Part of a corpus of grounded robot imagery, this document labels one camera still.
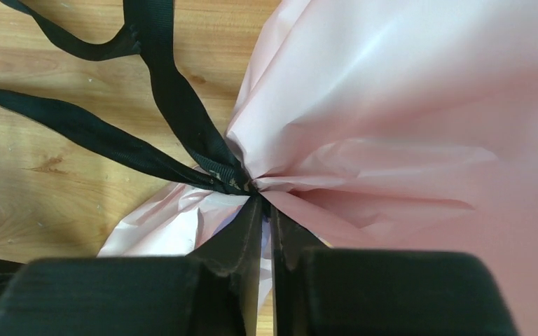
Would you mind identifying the black printed ribbon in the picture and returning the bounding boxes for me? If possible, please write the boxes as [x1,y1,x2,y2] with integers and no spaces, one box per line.
[0,1,256,195]

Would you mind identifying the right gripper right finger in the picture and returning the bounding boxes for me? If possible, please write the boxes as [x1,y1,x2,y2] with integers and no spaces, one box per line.
[270,209,518,335]

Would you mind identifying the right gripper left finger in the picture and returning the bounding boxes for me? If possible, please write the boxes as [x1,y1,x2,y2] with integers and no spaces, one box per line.
[0,197,263,335]

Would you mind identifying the pink purple wrapping paper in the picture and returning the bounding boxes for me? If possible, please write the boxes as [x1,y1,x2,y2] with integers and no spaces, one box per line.
[97,0,538,336]

